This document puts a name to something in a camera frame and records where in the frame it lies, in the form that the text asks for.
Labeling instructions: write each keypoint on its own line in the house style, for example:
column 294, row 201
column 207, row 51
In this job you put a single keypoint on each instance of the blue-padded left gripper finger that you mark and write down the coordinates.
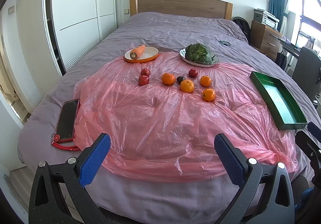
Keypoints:
column 47, row 204

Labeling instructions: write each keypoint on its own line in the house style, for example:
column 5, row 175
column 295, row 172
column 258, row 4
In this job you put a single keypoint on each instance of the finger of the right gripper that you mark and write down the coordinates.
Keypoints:
column 307, row 145
column 314, row 130

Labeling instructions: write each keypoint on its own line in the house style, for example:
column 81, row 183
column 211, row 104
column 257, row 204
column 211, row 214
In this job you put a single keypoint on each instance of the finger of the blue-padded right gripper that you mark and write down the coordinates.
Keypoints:
column 265, row 193

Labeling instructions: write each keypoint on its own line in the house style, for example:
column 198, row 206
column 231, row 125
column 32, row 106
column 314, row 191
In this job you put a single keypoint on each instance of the small orange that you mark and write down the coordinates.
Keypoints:
column 205, row 81
column 209, row 95

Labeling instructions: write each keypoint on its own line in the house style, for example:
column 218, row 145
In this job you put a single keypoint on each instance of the red apple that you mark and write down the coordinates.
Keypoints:
column 193, row 73
column 143, row 80
column 145, row 72

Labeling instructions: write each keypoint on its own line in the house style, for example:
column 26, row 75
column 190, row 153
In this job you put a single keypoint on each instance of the large orange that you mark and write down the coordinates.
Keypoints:
column 187, row 86

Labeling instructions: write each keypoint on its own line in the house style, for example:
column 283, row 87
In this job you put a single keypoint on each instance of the dark purple plum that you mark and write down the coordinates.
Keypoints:
column 180, row 79

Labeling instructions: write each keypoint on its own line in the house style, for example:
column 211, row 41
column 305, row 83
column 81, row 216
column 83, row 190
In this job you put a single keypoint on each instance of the rough orange mandarin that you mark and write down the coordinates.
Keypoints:
column 168, row 79

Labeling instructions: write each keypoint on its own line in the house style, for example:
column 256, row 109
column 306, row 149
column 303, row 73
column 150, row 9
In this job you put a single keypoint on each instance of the green rectangular tray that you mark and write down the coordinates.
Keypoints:
column 283, row 107

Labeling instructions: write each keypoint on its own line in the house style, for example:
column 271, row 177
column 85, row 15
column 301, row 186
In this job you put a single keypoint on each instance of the grey office chair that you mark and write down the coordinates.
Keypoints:
column 307, row 73

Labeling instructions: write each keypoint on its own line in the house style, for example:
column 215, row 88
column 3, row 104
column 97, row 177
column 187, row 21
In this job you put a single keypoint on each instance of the black phone red case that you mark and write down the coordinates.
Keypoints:
column 65, row 126

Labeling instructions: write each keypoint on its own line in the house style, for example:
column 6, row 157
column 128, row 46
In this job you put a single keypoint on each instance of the dark blue bag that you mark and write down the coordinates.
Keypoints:
column 281, row 59

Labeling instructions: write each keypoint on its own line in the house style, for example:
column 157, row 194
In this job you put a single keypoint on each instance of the desk with clutter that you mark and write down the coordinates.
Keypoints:
column 289, row 48

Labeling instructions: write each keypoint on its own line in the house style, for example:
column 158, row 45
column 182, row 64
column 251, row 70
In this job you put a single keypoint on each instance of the wooden nightstand drawers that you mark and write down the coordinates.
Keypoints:
column 265, row 39

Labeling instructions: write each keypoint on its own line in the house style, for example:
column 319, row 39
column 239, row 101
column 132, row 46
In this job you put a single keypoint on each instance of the white metal plate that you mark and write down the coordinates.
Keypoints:
column 204, row 61

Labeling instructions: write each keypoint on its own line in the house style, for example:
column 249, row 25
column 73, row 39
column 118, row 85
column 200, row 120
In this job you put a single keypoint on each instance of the dark glasses on bed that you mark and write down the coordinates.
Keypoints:
column 225, row 43

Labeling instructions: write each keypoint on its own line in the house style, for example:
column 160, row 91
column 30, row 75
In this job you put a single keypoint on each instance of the black backpack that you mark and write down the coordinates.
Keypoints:
column 244, row 26

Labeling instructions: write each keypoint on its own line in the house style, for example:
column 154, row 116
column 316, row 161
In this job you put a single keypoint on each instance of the pink plastic sheet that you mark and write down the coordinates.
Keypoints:
column 160, row 133

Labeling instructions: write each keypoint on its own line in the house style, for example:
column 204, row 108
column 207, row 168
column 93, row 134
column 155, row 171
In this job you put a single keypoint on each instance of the green leafy cabbage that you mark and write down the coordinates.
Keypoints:
column 199, row 49

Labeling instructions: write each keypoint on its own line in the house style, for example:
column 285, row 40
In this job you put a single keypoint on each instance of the orange carrot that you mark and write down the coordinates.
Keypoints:
column 137, row 52

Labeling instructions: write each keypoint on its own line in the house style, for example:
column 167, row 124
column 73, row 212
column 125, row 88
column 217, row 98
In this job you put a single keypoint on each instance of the orange white oval dish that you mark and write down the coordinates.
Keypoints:
column 149, row 54

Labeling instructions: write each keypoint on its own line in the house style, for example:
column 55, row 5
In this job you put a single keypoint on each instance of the purple bed duvet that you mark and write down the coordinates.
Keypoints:
column 198, row 201

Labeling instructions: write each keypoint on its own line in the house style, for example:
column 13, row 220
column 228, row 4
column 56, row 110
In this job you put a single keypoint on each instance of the wooden headboard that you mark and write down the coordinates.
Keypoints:
column 215, row 9

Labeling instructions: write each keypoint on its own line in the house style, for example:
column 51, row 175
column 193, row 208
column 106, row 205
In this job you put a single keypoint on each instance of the white wardrobe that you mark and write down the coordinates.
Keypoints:
column 77, row 26

